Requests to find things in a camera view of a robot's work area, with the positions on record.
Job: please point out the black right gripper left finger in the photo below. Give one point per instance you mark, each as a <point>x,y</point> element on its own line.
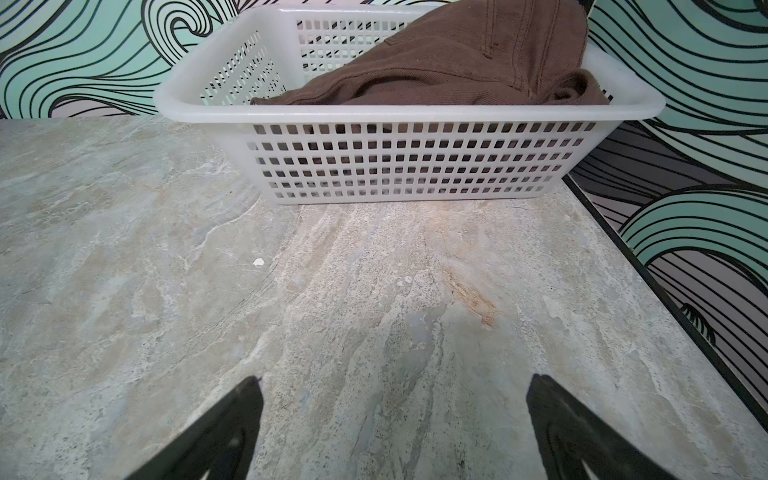
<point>218,445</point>

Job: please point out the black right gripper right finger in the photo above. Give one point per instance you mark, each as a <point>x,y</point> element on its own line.
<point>575,443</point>

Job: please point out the brown corduroy trousers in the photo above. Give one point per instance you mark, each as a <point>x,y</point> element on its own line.
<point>469,53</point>

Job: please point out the white plastic laundry basket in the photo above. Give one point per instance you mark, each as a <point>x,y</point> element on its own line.
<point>343,154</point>

